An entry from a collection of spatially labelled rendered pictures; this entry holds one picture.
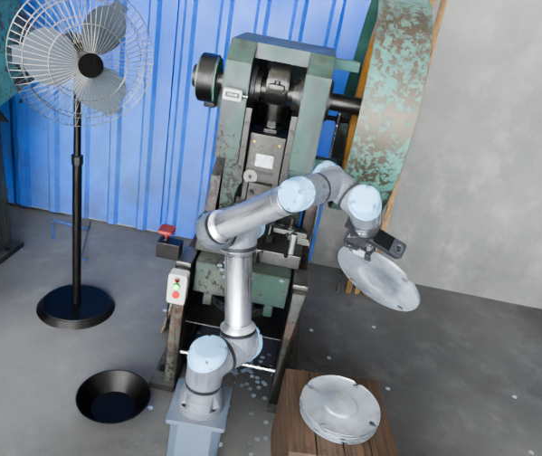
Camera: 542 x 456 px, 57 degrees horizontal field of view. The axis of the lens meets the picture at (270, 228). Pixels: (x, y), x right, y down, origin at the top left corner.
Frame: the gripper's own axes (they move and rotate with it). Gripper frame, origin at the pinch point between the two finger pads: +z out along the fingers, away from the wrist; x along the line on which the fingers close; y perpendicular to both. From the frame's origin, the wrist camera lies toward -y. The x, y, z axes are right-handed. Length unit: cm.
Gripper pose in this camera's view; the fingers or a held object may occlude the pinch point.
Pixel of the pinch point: (373, 255)
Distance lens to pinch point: 150.2
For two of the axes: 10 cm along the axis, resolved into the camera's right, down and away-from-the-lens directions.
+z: 1.8, 4.1, 9.0
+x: -4.2, 8.5, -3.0
